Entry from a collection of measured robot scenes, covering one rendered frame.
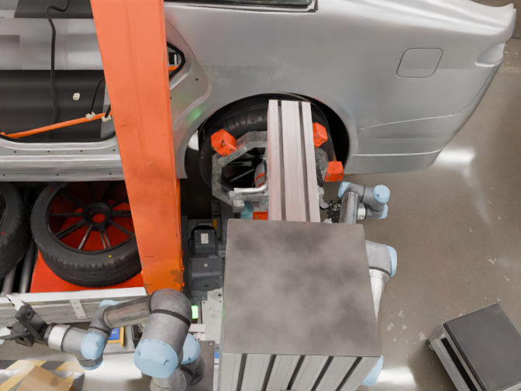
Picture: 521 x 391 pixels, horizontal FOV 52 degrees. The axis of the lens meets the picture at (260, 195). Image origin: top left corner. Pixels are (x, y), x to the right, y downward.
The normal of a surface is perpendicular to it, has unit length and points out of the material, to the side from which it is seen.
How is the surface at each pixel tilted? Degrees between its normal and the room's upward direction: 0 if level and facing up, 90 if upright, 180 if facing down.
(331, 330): 0
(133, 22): 90
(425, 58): 90
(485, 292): 0
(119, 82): 90
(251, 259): 0
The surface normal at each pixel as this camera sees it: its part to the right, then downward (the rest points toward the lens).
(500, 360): 0.08, -0.59
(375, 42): 0.11, 0.71
